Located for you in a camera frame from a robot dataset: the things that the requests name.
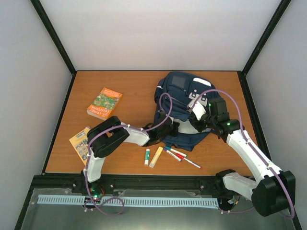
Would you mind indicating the navy blue backpack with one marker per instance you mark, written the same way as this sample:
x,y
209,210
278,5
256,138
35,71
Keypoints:
x,y
184,88

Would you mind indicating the white green glue stick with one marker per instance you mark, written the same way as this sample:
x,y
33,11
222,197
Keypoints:
x,y
147,157

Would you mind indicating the red-capped white pen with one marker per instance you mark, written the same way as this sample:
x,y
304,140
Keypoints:
x,y
191,162

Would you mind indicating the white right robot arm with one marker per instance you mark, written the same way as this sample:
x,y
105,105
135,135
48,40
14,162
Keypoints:
x,y
271,190

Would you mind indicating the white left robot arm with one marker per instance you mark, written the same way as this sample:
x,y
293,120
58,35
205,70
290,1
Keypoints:
x,y
106,137

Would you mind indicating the green-capped white marker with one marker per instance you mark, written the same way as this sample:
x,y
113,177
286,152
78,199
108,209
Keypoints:
x,y
176,151

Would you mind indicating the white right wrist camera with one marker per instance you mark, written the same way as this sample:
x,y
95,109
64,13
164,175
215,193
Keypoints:
x,y
197,109

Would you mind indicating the orange treehouse paperback book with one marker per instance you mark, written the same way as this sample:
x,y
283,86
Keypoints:
x,y
104,104

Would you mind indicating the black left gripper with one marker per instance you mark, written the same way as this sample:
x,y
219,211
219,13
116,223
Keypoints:
x,y
175,128

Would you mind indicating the yellow picture-grid book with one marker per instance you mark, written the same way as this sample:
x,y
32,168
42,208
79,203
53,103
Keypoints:
x,y
79,143

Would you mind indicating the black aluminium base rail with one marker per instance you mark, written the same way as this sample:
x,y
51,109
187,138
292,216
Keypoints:
x,y
110,184

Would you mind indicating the yellow highlighter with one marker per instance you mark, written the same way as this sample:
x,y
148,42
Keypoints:
x,y
156,157

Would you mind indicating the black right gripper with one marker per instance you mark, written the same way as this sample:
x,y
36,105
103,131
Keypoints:
x,y
199,127

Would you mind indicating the purple-capped white marker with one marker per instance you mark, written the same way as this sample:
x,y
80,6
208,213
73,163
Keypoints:
x,y
172,154

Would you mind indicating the red-capped white marker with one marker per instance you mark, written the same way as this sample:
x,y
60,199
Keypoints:
x,y
178,155

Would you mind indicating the light blue slotted cable duct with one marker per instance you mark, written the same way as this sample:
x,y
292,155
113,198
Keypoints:
x,y
129,201

